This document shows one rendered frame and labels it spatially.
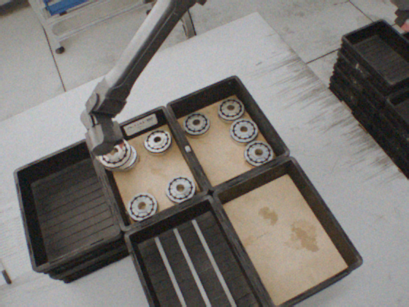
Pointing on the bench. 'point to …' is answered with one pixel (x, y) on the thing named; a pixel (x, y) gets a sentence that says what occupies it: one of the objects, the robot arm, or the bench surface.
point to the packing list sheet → (12, 242)
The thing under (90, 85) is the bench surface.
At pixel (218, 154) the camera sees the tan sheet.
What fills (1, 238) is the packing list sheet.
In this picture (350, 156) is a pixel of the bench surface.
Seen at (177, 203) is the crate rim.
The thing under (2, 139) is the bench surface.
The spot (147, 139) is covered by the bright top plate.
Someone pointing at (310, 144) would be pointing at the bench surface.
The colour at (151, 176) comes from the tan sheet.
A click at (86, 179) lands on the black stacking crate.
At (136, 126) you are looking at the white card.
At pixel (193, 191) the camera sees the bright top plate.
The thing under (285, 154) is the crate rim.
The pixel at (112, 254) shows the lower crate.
